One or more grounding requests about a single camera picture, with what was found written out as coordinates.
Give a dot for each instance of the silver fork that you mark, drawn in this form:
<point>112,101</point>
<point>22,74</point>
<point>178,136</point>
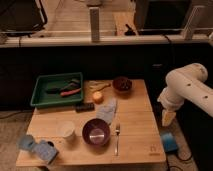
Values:
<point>117,131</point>

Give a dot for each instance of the grey blue cloth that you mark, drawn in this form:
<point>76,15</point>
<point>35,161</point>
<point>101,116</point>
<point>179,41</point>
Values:
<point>107,112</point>

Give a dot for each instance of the dark tool in tray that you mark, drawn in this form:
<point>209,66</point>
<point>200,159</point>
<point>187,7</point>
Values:
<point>73,84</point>

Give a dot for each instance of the green plastic tray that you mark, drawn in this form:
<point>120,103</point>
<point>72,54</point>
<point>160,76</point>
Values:
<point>40,99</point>

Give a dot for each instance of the white horizontal rail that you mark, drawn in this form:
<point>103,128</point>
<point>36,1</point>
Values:
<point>107,40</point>

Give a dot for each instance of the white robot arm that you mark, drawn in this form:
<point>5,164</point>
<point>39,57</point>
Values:
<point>185,83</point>

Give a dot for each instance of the yellow banana toy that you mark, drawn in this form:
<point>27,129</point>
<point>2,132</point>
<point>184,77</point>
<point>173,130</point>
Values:
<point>97,85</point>

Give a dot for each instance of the dark red bowl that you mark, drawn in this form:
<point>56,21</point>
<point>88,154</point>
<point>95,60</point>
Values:
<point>122,84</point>

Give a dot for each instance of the black rectangular block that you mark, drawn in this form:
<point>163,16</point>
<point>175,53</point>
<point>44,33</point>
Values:
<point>84,107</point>

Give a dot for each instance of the small yellow apple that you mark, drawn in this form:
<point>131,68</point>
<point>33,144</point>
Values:
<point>97,97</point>

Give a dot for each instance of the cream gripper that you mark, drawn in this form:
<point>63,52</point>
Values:
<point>167,117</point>

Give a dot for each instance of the small blue cup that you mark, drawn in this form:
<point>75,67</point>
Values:
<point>26,143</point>

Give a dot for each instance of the white plastic cup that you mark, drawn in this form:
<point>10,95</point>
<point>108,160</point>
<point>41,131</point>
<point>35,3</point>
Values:
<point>66,130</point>

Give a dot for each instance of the purple bowl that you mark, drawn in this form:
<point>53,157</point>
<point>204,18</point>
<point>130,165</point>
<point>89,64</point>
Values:
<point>96,132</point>

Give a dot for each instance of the blue object on floor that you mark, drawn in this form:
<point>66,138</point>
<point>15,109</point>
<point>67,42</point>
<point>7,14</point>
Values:
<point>169,143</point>

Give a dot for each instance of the red tool in tray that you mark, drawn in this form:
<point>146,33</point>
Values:
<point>71,92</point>

